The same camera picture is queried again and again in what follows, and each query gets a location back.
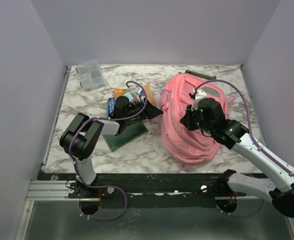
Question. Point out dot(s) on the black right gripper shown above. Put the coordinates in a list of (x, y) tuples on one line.
[(187, 119)]

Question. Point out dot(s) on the pink student backpack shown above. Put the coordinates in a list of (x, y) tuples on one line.
[(179, 125)]

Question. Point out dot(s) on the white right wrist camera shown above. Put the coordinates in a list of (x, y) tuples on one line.
[(197, 96)]

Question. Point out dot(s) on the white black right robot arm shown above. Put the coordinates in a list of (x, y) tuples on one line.
[(277, 188)]

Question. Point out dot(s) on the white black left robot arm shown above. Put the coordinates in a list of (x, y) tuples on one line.
[(81, 136)]

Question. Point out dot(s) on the orange children's book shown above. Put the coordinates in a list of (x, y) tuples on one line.
[(118, 92)]

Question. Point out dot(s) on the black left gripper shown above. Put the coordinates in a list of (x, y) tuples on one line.
[(149, 111)]

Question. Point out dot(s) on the blue thick book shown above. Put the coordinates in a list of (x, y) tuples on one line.
[(111, 104)]

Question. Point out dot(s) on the dark green notebook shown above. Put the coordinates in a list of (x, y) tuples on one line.
[(133, 130)]

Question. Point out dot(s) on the black metal clamp tool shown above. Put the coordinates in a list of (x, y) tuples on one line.
[(200, 75)]

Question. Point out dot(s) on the clear plastic organizer box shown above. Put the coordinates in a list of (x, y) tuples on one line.
[(90, 75)]

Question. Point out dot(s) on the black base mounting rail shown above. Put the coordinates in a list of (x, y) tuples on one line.
[(146, 190)]

